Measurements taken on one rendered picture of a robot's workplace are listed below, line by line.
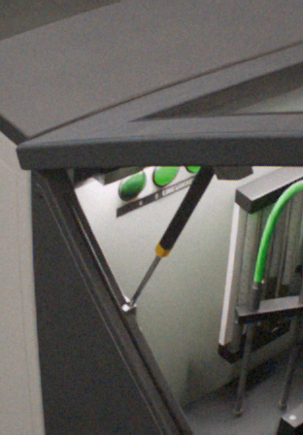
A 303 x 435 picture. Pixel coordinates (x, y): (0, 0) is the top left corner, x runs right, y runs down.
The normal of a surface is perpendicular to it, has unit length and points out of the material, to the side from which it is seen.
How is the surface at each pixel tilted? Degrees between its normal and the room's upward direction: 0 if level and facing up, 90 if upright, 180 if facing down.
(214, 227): 90
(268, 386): 0
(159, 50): 0
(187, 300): 90
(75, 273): 90
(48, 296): 90
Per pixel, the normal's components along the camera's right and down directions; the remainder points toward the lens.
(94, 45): 0.04, -0.79
